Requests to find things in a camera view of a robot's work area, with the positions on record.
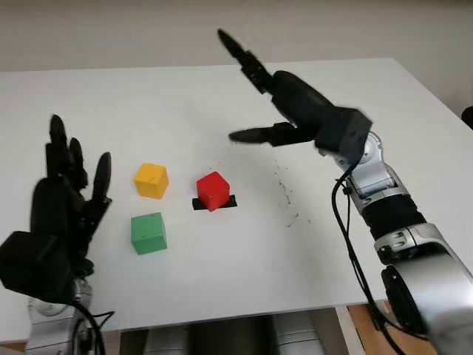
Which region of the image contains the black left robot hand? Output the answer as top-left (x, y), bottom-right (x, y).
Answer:
top-left (29, 114), bottom-right (114, 279)

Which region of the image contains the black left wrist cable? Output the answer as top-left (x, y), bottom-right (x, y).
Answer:
top-left (72, 298), bottom-right (115, 355)

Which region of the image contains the red wooden block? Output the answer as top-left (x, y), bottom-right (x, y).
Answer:
top-left (195, 172), bottom-right (231, 212)

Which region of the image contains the green wooden block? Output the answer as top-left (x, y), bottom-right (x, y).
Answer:
top-left (130, 212), bottom-right (168, 256)

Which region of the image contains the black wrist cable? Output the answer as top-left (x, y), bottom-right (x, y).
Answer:
top-left (72, 298), bottom-right (115, 355)
top-left (331, 164), bottom-right (404, 355)

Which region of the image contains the yellow wooden block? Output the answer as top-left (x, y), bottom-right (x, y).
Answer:
top-left (133, 163), bottom-right (170, 200)

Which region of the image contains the grey robot left thigh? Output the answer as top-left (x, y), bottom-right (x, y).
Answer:
top-left (142, 321), bottom-right (190, 355)

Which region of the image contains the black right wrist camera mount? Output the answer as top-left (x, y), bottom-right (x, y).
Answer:
top-left (313, 106), bottom-right (373, 166)

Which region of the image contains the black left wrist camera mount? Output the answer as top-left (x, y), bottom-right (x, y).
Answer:
top-left (0, 231), bottom-right (77, 302)

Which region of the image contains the grey robot right thigh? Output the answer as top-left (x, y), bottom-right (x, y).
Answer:
top-left (275, 312), bottom-right (325, 355)

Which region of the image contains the grey robot thigh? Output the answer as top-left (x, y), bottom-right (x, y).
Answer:
top-left (275, 312), bottom-right (325, 355)
top-left (142, 321), bottom-right (190, 355)

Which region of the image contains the white table leg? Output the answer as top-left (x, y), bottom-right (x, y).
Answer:
top-left (334, 305), bottom-right (367, 355)

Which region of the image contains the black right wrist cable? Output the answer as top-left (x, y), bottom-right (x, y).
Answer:
top-left (331, 164), bottom-right (404, 355)

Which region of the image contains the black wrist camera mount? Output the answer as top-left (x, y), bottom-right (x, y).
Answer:
top-left (313, 106), bottom-right (373, 166)
top-left (0, 231), bottom-right (77, 302)

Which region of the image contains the black tape strip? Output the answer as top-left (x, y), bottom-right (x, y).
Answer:
top-left (191, 194), bottom-right (238, 212)

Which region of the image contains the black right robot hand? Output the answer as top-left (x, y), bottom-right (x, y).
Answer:
top-left (217, 29), bottom-right (336, 146)

